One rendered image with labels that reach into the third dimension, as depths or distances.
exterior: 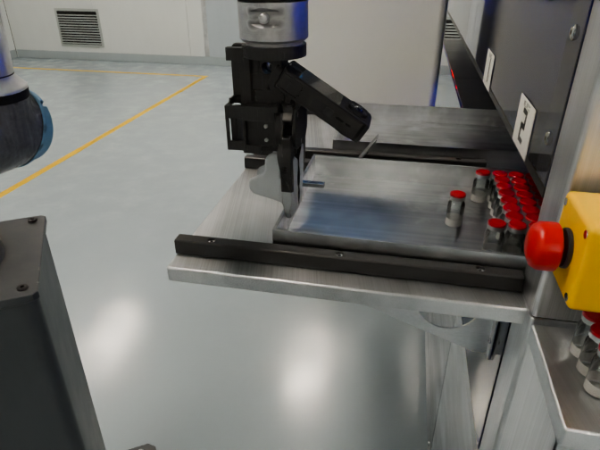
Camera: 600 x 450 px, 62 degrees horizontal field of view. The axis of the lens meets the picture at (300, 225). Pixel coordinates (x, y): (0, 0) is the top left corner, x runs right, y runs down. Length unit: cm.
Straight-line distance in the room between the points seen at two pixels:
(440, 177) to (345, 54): 74
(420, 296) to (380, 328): 134
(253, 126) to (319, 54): 93
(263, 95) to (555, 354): 40
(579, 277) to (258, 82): 37
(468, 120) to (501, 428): 68
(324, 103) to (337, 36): 93
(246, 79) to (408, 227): 28
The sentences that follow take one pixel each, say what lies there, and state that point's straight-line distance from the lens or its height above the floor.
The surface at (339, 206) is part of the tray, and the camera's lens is 72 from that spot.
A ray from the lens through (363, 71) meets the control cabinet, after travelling 148.
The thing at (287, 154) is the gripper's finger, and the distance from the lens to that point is 56.
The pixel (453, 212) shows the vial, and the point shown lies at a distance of 69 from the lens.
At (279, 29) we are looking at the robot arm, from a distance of 55.
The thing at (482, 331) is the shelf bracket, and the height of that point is 77.
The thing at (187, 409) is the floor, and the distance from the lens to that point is 164.
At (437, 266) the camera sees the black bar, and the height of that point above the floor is 90.
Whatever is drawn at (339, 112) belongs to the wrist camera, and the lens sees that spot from 56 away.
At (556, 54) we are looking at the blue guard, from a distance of 59.
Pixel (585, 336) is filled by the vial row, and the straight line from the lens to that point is 52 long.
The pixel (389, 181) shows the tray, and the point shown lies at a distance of 82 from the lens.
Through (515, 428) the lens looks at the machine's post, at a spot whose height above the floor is 72.
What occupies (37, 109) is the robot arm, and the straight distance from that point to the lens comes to 92.
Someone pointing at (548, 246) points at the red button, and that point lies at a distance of 43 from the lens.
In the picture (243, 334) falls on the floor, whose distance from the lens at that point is 185.
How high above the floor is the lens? 120
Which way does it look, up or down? 28 degrees down
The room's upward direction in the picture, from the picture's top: straight up
